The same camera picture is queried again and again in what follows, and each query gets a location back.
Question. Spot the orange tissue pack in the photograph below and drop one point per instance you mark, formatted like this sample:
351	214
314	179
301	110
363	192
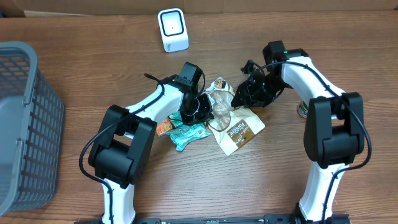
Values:
163	127

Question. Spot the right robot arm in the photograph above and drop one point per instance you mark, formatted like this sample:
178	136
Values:
334	129

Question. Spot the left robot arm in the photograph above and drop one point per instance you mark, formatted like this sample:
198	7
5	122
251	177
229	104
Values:
120	151

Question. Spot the green lid jar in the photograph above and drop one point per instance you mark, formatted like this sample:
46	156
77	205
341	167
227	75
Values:
302	109

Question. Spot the grey plastic mesh basket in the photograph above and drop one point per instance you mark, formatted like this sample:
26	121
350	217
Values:
32	124

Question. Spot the brown snack pouch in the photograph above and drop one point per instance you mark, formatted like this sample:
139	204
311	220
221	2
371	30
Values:
232	127

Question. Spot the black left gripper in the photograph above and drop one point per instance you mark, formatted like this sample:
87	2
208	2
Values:
206	115

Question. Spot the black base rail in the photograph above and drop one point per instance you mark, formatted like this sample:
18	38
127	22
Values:
202	221

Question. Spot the green tissue pack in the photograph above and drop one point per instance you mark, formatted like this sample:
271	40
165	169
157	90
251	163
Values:
175	120

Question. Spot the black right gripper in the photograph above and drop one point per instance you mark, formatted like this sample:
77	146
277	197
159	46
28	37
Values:
247	89

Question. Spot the teal snack packet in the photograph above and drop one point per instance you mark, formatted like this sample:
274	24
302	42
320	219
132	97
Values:
184	135

